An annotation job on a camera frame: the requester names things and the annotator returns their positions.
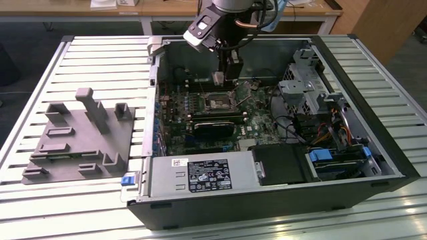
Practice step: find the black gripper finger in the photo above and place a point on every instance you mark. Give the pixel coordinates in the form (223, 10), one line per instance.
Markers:
(223, 61)
(234, 71)

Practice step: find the silver metal drive cage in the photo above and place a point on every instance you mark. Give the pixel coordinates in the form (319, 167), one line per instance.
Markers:
(294, 87)

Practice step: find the black graphics card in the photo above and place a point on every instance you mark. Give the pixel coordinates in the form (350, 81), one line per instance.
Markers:
(214, 130)

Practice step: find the black RAM slot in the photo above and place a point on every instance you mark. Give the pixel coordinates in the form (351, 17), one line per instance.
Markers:
(195, 88)
(195, 83)

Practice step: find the small silver heatsink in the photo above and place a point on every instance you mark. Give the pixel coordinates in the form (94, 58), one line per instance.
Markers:
(248, 144)

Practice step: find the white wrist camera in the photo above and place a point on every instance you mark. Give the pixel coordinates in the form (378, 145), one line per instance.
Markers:
(195, 40)

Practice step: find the blue plastic clip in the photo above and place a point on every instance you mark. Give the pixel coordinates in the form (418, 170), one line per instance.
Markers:
(367, 152)

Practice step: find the green motherboard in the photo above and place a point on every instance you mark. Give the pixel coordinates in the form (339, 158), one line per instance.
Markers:
(260, 125)

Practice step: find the blue case latch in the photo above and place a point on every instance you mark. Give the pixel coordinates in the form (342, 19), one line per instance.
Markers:
(127, 180)

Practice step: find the black CPU socket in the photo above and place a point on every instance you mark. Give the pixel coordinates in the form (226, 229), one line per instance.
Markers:
(218, 102)

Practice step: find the small white box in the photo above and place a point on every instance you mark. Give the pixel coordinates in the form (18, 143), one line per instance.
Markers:
(127, 2)

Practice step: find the silver square CPU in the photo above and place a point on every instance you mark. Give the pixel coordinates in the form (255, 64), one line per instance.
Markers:
(218, 78)

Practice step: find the wooden cabinet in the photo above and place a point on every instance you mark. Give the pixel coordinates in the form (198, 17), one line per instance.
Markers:
(383, 25)

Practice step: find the black expansion slot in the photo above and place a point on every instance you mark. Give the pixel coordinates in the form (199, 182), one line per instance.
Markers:
(203, 150)

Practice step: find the large white box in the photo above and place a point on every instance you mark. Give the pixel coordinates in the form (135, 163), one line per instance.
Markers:
(103, 5)

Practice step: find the black open PC case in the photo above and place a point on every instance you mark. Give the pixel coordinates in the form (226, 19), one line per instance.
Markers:
(234, 210)

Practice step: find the blue disk carrier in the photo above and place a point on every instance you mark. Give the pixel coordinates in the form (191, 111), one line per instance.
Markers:
(320, 155)

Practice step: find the grey power supply unit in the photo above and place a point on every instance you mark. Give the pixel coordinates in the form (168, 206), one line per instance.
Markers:
(167, 172)

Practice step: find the green RAM stick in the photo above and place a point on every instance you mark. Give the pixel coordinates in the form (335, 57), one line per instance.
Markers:
(63, 156)

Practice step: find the white papers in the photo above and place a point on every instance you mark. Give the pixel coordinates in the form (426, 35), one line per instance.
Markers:
(303, 2)

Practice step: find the grey plastic parts rack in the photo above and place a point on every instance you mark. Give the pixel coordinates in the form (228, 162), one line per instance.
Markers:
(83, 140)

